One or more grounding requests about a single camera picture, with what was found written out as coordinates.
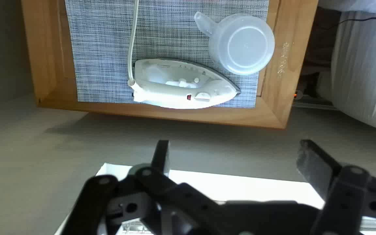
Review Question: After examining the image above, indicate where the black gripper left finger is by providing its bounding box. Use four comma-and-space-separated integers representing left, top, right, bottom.
61, 139, 224, 235

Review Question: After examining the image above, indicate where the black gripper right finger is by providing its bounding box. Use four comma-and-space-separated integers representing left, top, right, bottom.
296, 139, 376, 235

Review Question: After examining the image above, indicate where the translucent plastic measuring jug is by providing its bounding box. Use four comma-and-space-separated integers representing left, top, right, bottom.
193, 11, 277, 77

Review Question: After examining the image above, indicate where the white clothes iron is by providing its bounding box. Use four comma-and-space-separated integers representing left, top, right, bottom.
128, 58, 241, 111

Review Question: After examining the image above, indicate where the white flat board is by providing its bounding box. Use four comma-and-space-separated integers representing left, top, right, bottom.
55, 162, 376, 235

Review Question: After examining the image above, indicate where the grey woven placemat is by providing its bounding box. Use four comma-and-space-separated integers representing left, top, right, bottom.
64, 0, 270, 110

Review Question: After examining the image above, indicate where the wooden side table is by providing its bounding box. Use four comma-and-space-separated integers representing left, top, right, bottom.
21, 0, 320, 131

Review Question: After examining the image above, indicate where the white iron power cord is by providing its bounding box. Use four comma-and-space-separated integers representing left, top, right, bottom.
126, 0, 141, 87

